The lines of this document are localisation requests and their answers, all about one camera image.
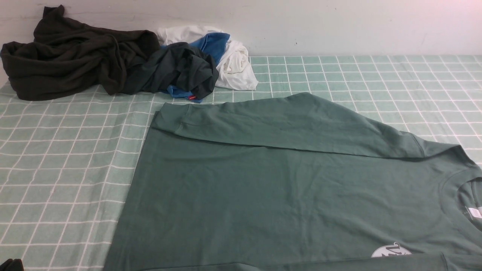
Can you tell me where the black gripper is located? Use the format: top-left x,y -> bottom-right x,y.
0,259 -> 24,271

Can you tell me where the green long-sleeved shirt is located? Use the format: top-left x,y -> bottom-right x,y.
104,93 -> 481,271

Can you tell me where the green checkered tablecloth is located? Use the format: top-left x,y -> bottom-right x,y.
0,55 -> 482,271

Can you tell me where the dark brown crumpled garment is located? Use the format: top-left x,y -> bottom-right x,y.
1,5 -> 160,101

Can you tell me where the dark green crumpled garment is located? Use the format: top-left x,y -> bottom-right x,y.
119,42 -> 219,99

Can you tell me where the white garment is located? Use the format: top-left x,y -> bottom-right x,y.
157,26 -> 258,91

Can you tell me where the blue garment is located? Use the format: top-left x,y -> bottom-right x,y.
160,32 -> 230,103

